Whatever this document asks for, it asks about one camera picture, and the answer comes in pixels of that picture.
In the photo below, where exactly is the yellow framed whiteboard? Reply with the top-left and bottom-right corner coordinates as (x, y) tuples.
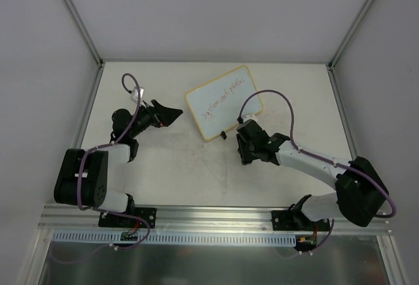
(185, 66), (263, 141)

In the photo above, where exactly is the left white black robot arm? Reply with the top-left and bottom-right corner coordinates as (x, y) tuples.
(53, 100), (183, 226)

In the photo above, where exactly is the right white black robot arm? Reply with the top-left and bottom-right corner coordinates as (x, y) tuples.
(236, 119), (389, 230)

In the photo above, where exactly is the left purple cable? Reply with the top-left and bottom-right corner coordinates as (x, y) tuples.
(48, 73), (151, 263)

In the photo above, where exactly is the purple cable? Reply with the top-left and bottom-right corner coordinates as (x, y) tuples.
(48, 73), (151, 263)
(236, 90), (399, 259)

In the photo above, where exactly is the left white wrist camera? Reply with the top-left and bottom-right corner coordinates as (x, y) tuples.
(130, 87), (144, 103)

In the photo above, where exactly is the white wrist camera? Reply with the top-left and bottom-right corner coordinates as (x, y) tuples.
(130, 87), (144, 103)
(236, 113), (258, 124)

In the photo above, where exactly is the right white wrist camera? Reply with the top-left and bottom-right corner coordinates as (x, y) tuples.
(236, 113), (258, 124)

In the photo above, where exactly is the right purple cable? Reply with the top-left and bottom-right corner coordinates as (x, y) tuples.
(236, 90), (399, 259)

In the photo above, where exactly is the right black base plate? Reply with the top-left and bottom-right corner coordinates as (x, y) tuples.
(270, 210), (331, 232)

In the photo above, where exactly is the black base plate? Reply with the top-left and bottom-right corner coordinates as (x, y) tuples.
(98, 207), (157, 229)
(270, 210), (331, 232)

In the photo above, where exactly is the white slotted cable duct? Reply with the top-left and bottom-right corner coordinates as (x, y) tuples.
(52, 230), (297, 248)

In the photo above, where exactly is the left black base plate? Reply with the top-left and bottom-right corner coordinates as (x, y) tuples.
(98, 207), (157, 229)

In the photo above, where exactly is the aluminium mounting rail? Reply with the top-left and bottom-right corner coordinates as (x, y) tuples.
(37, 203), (393, 236)

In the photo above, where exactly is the left aluminium frame post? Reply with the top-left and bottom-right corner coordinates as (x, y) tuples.
(62, 0), (103, 67)

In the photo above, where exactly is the aluminium frame post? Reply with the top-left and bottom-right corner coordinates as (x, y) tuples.
(62, 0), (103, 67)
(327, 0), (375, 71)

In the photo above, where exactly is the right aluminium frame post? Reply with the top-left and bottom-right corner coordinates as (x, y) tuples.
(327, 0), (375, 71)

